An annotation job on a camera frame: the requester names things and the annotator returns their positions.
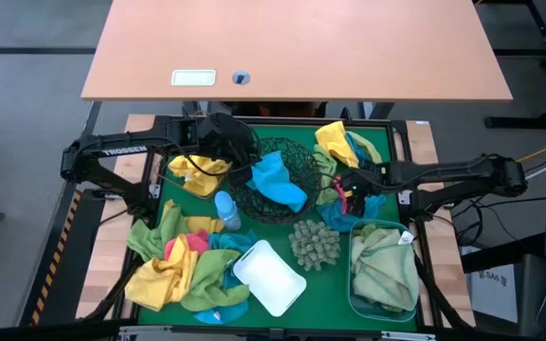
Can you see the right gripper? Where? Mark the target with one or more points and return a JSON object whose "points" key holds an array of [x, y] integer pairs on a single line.
{"points": [[365, 180]]}

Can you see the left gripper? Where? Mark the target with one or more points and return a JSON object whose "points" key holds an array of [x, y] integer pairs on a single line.
{"points": [[225, 137]]}

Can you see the pink microfiber towel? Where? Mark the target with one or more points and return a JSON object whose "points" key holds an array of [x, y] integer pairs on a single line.
{"points": [[197, 242], [340, 199]]}

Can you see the light green microfiber towel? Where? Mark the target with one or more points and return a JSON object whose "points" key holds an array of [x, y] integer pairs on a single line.
{"points": [[382, 274], [325, 166]]}

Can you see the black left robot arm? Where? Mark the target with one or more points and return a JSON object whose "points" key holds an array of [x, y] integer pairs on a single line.
{"points": [[121, 150]]}

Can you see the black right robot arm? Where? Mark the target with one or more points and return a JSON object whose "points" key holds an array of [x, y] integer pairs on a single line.
{"points": [[443, 173]]}

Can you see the light blue spray bottle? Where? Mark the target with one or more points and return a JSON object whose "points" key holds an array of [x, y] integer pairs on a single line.
{"points": [[228, 210]]}

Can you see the pale green succulent decoration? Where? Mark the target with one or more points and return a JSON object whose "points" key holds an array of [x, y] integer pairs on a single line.
{"points": [[314, 244]]}

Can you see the dark woven wicker basket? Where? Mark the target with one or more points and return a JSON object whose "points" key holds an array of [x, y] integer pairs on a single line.
{"points": [[301, 156]]}

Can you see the grey desk grommet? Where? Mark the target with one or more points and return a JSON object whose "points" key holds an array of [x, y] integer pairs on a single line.
{"points": [[241, 78]]}

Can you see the white translucent plastic bin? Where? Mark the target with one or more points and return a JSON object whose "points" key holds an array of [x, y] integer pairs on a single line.
{"points": [[270, 277]]}

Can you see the teal plastic basket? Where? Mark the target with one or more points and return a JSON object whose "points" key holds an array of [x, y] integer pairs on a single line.
{"points": [[372, 313]]}

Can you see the light wooden desk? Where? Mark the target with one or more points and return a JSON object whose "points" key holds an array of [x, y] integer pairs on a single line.
{"points": [[301, 42]]}

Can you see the white cardboard box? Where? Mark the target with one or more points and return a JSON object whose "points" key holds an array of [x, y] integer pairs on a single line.
{"points": [[491, 293]]}

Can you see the black hazard-striped floor plate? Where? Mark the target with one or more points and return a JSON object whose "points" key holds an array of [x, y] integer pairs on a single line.
{"points": [[71, 256]]}

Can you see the white corner bracket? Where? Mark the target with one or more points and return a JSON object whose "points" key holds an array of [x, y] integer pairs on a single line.
{"points": [[154, 191], [406, 197]]}

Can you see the black aluminium table frame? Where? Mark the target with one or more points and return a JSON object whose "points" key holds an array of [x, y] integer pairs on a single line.
{"points": [[292, 119]]}

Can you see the black desk leg frame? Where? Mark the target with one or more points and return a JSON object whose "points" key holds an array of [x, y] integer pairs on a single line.
{"points": [[529, 122]]}

